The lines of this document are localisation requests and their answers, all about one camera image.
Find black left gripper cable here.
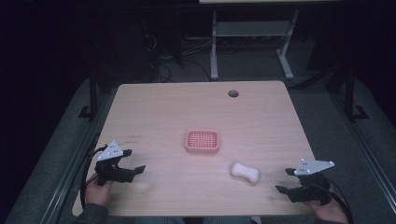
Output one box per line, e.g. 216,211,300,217
79,143,108,209

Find metal floor rail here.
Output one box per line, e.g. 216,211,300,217
329,91,396,206
38,90,117,224

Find black metal stand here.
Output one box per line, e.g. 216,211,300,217
78,66,100,123
342,65,370,123

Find person's right hand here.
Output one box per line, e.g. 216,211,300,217
306,198,349,224

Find white metal desk frame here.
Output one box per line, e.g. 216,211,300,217
209,8,301,80

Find white soap bar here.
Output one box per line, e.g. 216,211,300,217
230,161,262,185

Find pink soap dish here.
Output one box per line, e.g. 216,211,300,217
184,129,220,155

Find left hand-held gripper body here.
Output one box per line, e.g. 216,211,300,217
93,140,135,187

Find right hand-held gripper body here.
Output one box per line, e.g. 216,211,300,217
289,159,335,206

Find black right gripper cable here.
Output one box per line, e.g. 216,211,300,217
323,179,355,224

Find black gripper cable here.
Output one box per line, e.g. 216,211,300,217
323,179,355,224
79,143,108,209

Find floor cables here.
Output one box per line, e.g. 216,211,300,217
143,33,213,83

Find person's left hand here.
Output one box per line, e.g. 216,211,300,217
84,178,113,206

